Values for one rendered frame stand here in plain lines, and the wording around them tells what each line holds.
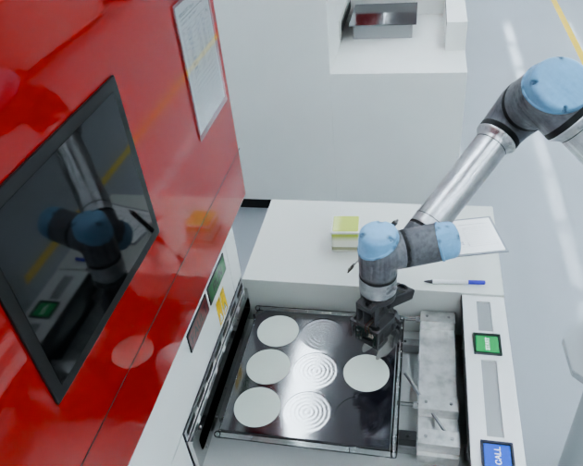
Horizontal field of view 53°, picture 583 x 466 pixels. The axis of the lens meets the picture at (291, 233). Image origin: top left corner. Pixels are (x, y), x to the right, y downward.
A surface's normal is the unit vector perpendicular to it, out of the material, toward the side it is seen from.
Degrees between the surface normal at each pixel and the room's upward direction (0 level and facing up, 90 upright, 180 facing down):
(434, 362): 0
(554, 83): 41
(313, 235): 0
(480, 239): 0
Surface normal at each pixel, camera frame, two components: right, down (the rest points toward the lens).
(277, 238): -0.09, -0.78
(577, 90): -0.02, -0.19
